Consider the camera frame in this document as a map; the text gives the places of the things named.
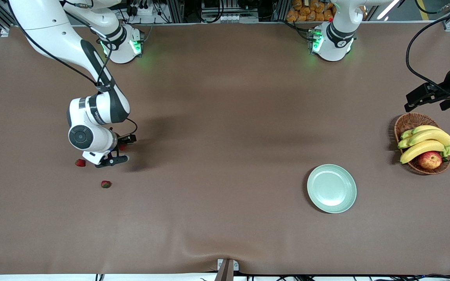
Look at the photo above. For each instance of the red strawberry with green leaves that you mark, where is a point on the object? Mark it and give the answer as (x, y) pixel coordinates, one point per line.
(106, 184)

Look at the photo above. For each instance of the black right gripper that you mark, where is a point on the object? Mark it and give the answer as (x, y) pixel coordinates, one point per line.
(124, 137)

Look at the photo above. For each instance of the pile of orange bread rolls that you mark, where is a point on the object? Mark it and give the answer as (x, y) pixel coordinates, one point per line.
(307, 13)

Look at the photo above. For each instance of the aluminium frame post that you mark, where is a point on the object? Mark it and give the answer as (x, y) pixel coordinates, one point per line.
(281, 9)
(175, 11)

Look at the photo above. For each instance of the pale green round plate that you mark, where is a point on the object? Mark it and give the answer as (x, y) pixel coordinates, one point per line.
(331, 188)

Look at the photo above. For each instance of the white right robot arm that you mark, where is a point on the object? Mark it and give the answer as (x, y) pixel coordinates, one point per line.
(53, 35)

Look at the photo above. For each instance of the red yellow apple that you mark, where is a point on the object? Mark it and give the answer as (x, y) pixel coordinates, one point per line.
(429, 160)

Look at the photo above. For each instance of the white power strip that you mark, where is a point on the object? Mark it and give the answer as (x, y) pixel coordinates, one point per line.
(143, 9)

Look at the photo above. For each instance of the white connector block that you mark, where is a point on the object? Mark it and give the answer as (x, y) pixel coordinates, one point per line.
(236, 18)

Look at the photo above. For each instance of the yellow banana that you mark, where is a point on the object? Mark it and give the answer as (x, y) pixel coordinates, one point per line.
(424, 128)
(406, 134)
(420, 150)
(434, 136)

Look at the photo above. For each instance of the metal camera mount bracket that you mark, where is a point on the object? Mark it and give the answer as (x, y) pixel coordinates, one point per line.
(227, 269)

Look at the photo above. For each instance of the brown table cloth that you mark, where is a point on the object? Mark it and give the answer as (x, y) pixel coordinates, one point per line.
(225, 234)

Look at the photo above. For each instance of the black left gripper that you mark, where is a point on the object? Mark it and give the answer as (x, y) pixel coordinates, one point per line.
(449, 83)

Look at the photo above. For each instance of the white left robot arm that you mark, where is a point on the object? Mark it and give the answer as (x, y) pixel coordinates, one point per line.
(332, 47)

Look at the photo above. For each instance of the brown wicker basket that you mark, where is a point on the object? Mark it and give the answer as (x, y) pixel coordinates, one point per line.
(412, 121)

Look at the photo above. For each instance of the black control equipment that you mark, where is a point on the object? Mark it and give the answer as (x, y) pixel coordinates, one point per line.
(209, 8)

